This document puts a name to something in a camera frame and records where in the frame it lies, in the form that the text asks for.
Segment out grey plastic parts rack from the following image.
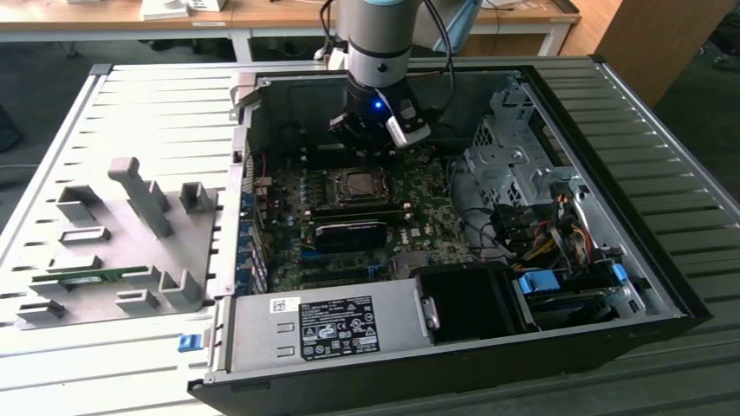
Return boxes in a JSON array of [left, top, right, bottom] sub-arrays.
[[15, 156, 224, 333]]

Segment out black swivel chair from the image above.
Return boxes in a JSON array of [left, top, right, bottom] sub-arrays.
[[696, 21, 740, 73]]

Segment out green RAM stick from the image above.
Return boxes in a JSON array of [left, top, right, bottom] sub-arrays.
[[311, 204, 410, 225], [30, 266, 144, 288]]

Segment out silver CPU chip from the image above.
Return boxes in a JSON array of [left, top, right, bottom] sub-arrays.
[[342, 172, 390, 199]]

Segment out metal socket cover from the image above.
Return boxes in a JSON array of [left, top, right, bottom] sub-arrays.
[[327, 167, 402, 205]]

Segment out CPU socket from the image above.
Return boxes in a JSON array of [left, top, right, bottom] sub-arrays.
[[323, 166, 404, 208]]

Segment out silver power supply unit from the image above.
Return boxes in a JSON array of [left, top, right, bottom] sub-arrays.
[[226, 278, 436, 374]]

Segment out wooden desk white frame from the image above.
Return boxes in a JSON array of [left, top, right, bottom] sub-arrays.
[[231, 0, 583, 62], [0, 0, 236, 44]]

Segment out chipset heatsink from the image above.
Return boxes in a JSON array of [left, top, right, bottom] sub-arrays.
[[395, 252, 432, 279]]

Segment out black cable bundle red plugs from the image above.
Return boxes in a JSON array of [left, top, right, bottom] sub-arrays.
[[490, 202, 539, 261]]

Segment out green motherboard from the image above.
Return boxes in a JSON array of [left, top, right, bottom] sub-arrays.
[[238, 142, 514, 296]]

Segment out silver metal drive cage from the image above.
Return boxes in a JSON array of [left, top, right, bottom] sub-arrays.
[[460, 71, 587, 210]]

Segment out wooden cabinet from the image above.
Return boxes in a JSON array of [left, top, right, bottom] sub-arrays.
[[559, 0, 734, 109]]

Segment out black expansion slot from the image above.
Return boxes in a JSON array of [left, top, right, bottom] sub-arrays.
[[300, 267, 371, 282]]

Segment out coloured power wire bundle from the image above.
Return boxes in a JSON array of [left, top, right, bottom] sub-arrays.
[[512, 193, 596, 273]]

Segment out black fan shroud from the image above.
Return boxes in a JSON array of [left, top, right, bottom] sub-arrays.
[[411, 261, 520, 347]]

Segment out black hard disk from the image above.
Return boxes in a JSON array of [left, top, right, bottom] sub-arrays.
[[523, 289, 615, 331]]

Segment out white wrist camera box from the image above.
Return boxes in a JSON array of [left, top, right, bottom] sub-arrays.
[[384, 98, 434, 149]]

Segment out black PC case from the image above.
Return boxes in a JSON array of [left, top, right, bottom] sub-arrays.
[[186, 63, 714, 416]]

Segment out black graphics card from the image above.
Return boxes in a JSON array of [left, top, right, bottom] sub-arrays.
[[310, 218, 390, 256]]

